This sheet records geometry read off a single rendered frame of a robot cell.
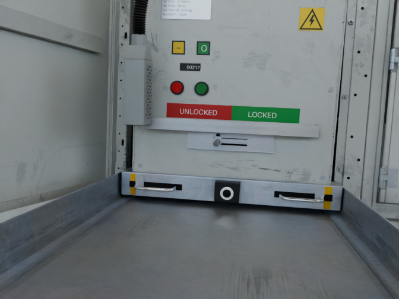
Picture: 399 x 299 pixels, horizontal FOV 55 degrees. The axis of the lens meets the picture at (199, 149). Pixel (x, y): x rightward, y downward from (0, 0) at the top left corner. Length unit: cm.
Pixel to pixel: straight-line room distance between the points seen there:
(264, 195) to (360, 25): 50
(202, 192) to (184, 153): 11
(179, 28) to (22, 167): 47
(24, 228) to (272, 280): 37
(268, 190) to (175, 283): 47
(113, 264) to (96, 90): 60
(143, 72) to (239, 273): 48
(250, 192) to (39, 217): 50
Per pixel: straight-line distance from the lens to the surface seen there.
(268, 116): 94
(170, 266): 60
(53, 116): 97
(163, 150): 97
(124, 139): 112
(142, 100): 86
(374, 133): 111
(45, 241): 70
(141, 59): 86
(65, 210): 75
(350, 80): 110
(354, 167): 111
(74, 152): 104
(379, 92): 112
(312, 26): 96
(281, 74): 94
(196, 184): 96
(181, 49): 96
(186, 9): 97
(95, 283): 55
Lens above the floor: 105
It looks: 5 degrees down
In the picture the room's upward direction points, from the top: 3 degrees clockwise
